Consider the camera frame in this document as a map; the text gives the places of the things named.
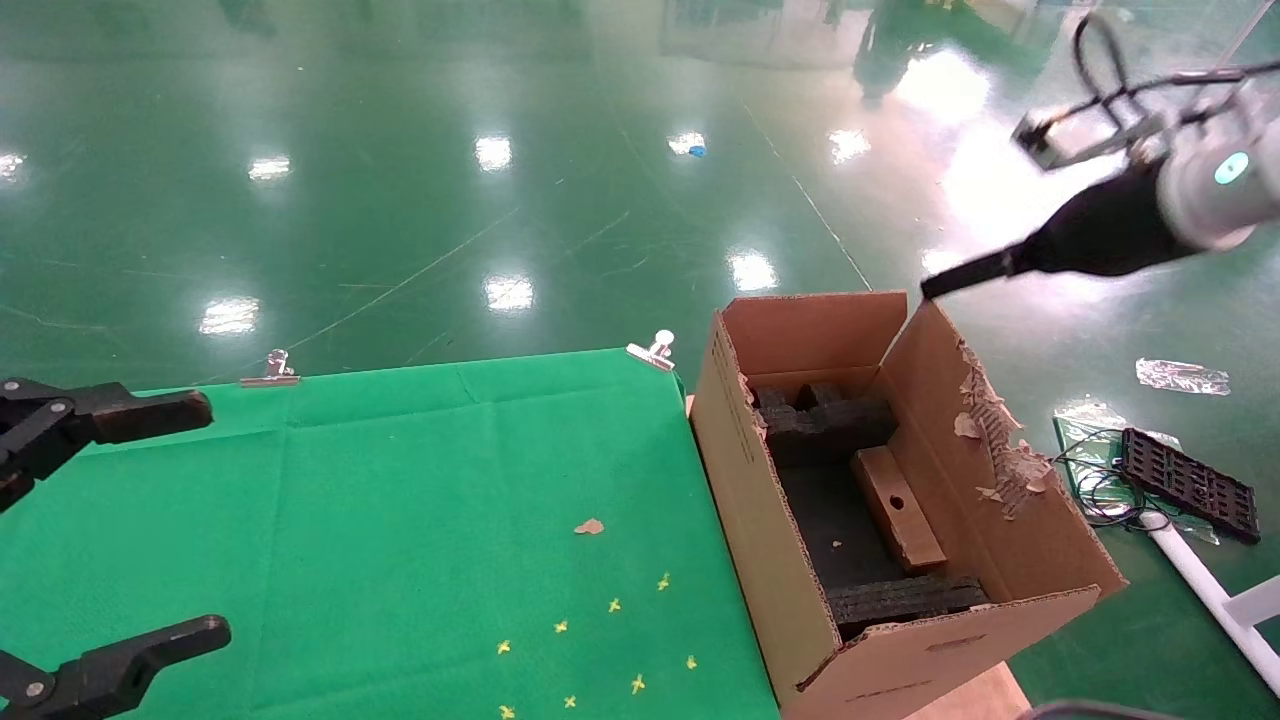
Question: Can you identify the black wire bundle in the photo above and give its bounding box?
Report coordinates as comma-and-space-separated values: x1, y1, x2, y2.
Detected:
1052, 430, 1171, 531

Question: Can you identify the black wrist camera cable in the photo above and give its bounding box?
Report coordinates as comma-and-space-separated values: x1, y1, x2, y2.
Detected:
1072, 12, 1280, 111

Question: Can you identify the small cardboard box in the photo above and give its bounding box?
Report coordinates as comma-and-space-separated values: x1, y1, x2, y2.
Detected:
852, 445, 948, 574

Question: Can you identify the green table cloth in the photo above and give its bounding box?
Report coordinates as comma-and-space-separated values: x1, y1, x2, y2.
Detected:
0, 347, 781, 720

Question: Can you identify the large open cardboard carton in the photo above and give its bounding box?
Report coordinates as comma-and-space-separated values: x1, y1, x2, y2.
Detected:
690, 290, 1129, 720

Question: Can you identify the black foam block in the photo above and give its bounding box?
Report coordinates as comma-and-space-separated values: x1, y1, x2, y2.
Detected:
750, 382, 898, 468
825, 574, 991, 641

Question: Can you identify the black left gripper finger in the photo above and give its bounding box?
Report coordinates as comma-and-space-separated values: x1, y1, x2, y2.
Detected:
0, 377, 214, 513
0, 614, 233, 720

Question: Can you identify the black hanging arm cable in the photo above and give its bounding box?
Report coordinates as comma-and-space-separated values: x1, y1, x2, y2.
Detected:
1018, 699, 1186, 720

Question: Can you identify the white table foot bar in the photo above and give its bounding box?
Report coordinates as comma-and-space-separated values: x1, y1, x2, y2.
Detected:
1140, 508, 1280, 696

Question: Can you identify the black plastic grid tray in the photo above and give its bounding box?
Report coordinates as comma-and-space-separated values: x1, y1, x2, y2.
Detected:
1118, 427, 1263, 546

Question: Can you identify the black foam bottom pad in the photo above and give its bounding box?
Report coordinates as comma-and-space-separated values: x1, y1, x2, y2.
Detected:
775, 455, 906, 593

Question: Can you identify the silver binder clip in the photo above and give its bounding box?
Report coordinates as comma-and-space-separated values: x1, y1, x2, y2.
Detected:
240, 348, 301, 388
626, 329, 677, 373

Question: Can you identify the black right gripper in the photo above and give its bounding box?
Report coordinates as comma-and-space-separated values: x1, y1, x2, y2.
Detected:
918, 160, 1201, 302

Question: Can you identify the clear plastic bag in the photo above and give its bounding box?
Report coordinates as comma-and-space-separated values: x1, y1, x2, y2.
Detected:
1136, 358, 1233, 397

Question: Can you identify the clear plastic sheet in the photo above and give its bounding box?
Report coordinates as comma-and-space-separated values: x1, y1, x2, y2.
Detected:
1052, 398, 1131, 451

